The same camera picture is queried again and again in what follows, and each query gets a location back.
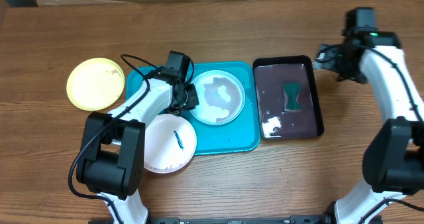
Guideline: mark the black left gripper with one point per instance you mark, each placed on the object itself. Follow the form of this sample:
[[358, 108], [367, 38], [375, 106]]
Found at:
[[193, 101]]

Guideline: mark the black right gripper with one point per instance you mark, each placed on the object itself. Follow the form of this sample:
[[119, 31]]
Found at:
[[329, 55]]

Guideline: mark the light blue plastic plate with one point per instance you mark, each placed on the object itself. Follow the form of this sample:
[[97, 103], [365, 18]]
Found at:
[[221, 97]]

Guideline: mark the green sponge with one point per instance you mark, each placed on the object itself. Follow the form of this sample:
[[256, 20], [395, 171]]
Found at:
[[291, 91]]

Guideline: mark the yellow plastic plate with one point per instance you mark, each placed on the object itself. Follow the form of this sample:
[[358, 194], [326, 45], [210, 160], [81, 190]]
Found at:
[[95, 84]]

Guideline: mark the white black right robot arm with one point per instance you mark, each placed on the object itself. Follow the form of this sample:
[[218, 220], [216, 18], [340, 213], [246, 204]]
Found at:
[[392, 165]]

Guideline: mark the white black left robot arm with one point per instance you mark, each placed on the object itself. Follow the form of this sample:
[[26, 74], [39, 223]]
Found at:
[[115, 145]]

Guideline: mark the teal plastic tray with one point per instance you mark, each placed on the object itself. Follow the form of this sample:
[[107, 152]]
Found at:
[[240, 135]]

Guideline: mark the black tray with water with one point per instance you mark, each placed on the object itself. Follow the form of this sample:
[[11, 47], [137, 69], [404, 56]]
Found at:
[[277, 123]]

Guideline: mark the pink plastic plate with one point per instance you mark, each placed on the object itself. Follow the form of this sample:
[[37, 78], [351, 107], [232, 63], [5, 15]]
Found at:
[[170, 144]]

